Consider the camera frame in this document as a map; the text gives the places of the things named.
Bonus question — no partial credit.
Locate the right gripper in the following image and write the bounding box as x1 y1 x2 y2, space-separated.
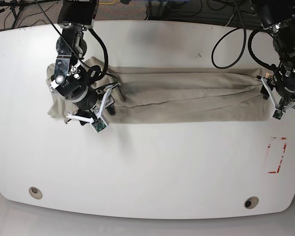
66 82 120 127

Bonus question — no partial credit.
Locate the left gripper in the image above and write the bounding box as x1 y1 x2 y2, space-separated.
256 76 295 116

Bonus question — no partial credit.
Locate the beige T-shirt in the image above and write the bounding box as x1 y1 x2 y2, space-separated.
45 56 273 125

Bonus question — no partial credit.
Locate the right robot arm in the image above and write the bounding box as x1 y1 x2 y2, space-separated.
47 0 120 133

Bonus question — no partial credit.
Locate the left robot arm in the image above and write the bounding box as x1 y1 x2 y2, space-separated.
247 0 295 120

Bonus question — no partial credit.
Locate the red tape rectangle marking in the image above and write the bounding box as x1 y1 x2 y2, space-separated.
265 137 287 174

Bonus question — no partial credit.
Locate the black tripod stand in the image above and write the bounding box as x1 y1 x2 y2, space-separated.
0 0 35 30

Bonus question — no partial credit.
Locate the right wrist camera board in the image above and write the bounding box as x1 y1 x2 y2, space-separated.
90 118 107 133

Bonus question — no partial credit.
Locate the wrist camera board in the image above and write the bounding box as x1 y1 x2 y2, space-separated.
272 110 285 120
90 118 107 133

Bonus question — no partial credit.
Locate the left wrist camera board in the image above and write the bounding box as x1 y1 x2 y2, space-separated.
272 110 285 120

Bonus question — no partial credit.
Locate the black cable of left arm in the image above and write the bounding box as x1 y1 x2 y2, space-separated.
211 0 278 72

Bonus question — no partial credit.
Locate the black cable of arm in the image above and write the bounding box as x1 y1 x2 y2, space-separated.
211 0 278 72
34 0 121 89

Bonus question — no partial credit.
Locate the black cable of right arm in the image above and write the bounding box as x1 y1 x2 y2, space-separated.
34 0 121 89

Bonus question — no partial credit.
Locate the left table cable grommet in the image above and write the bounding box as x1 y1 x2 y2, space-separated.
29 187 43 200

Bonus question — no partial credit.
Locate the table cable grommet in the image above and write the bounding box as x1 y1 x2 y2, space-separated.
244 196 259 209
29 187 43 200

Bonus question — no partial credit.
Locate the right table cable grommet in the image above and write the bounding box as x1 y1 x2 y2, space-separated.
244 196 259 209

